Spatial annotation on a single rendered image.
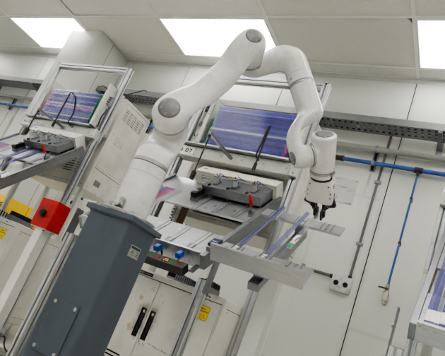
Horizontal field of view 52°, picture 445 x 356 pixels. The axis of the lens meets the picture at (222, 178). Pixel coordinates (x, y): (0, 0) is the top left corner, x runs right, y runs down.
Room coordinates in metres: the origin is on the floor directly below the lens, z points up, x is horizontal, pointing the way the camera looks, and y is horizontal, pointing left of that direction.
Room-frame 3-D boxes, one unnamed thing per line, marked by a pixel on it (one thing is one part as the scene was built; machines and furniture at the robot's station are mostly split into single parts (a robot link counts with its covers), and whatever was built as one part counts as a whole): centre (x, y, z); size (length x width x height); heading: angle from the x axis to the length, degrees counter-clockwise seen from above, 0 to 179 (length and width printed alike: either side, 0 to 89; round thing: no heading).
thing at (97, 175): (3.28, 1.14, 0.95); 1.35 x 0.82 x 1.90; 148
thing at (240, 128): (2.36, -0.07, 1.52); 0.51 x 0.13 x 0.27; 58
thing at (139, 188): (1.46, 0.24, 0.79); 0.19 x 0.19 x 0.18
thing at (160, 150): (1.49, 0.23, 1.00); 0.19 x 0.12 x 0.24; 177
